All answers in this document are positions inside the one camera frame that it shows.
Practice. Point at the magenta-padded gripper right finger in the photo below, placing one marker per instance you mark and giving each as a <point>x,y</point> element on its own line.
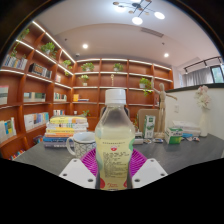
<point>150,171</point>

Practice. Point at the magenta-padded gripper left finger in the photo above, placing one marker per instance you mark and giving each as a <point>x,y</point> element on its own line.
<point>76,173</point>

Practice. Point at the clear bottle of yellow drink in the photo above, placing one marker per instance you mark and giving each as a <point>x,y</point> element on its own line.
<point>115,140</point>

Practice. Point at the white mug with triangle pattern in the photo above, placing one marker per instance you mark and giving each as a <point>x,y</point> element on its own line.
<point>83,143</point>

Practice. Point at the green and white box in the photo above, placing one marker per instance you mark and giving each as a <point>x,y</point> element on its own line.
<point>173,136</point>

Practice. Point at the green and white drink carton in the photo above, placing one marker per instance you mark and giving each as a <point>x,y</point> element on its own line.
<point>149,126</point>

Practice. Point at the stack of colourful books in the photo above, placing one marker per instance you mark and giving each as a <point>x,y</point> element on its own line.
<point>63,128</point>

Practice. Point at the brown cardboard panel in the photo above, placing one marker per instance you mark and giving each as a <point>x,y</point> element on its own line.
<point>141,115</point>

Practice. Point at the stack of white boxes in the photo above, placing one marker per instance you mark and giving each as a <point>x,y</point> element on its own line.
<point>186,126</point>

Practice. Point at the wooden artist mannequin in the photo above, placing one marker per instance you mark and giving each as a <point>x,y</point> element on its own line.
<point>162,110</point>

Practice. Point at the white vase with flowers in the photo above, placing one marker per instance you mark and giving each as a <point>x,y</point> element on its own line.
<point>204,123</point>

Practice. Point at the wooden shelf unit with books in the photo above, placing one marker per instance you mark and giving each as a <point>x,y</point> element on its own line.
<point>40,90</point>

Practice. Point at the grey curtain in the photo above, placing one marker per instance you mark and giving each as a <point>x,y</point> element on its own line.
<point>198,77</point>

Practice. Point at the round recessed ceiling light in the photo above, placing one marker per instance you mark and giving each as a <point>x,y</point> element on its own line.
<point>85,46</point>
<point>166,55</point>

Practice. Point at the window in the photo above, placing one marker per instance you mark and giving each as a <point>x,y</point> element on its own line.
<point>217,75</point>

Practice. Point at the black ceiling track light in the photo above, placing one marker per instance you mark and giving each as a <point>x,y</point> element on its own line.
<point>203,62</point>

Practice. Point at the ceiling air vent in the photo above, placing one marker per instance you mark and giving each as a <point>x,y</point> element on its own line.
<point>151,32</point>

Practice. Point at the branching ceiling lamp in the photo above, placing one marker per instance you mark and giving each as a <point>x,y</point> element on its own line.
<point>137,20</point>

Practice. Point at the white wall switch plate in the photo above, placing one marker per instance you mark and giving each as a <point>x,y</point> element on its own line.
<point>176,108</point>

